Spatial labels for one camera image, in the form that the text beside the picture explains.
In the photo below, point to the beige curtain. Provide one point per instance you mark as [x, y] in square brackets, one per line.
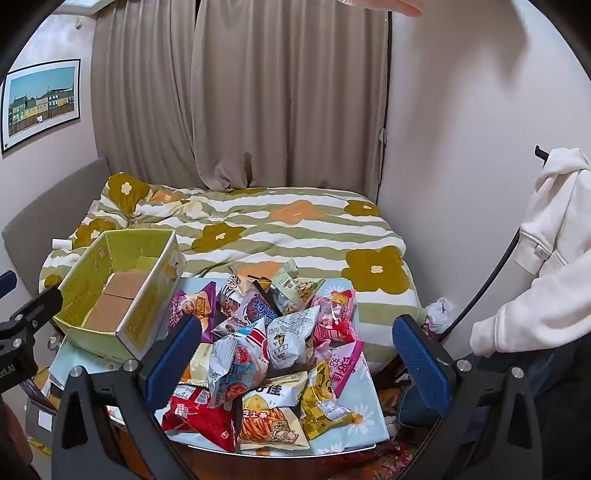
[240, 92]

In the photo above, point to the striped floral blanket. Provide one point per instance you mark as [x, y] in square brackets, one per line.
[295, 230]

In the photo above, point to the colourful patterned cloth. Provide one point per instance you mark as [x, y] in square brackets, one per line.
[397, 454]

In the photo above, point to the pink white candy bag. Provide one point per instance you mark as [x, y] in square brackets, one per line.
[344, 369]

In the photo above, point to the pile of snack packets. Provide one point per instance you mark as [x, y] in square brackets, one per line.
[277, 415]

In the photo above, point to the white hoodie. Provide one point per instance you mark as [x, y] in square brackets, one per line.
[549, 258]

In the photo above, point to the person's right hand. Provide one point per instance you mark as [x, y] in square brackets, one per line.
[392, 7]

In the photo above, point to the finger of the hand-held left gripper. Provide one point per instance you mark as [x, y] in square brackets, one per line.
[7, 282]
[39, 305]

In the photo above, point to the dark purple snack bag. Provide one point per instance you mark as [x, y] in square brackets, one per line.
[256, 309]

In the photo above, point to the light blue floral tablecloth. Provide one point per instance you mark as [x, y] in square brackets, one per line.
[364, 415]

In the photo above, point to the white plastic bag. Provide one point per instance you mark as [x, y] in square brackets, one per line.
[438, 311]

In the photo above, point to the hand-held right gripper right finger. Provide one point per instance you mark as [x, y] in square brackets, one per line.
[422, 367]

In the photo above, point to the grey headboard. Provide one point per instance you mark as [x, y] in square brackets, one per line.
[46, 217]

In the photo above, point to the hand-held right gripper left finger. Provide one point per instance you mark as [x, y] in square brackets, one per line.
[173, 367]

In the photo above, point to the wall poster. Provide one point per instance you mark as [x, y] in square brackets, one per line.
[39, 104]

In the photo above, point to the yellow cardboard box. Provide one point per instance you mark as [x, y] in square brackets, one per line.
[78, 286]

